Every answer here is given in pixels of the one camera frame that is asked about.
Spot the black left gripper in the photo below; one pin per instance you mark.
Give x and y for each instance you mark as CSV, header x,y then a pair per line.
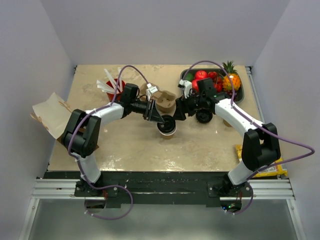
x,y
153,116

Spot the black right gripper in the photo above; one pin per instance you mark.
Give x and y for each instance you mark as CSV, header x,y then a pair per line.
x,y
182,108

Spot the black coffee cup lid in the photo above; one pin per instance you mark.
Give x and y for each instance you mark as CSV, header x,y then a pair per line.
x,y
168,126

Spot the brown paper coffee cup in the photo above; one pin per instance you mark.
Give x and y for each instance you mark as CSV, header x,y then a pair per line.
x,y
167,135

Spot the brown paper bag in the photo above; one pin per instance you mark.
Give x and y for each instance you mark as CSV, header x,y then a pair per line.
x,y
53,114

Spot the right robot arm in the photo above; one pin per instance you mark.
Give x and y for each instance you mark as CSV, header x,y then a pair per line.
x,y
260,147

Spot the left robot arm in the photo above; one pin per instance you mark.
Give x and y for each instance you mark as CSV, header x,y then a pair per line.
x,y
81,133

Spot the red apple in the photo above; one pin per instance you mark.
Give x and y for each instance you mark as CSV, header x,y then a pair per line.
x,y
194,85
200,75

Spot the green lime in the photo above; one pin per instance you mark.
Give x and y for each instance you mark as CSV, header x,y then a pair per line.
x,y
189,77

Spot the red straw holder cup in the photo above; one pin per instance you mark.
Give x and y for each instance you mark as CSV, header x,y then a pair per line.
x,y
111,93

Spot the open brown paper cup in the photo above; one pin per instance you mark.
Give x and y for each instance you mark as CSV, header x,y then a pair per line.
x,y
226,123

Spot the bunch of dark red grapes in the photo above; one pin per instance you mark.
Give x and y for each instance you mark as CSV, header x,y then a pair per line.
x,y
230,93

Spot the pineapple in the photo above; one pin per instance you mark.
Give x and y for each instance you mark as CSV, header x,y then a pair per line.
x,y
232,79

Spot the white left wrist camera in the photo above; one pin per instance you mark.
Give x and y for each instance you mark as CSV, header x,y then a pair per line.
x,y
150,90

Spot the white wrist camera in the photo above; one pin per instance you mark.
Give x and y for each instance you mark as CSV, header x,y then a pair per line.
x,y
150,90
186,87

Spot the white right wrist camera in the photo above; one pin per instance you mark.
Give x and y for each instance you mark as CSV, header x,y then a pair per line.
x,y
186,87

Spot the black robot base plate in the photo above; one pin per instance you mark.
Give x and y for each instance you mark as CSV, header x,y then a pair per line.
x,y
155,188

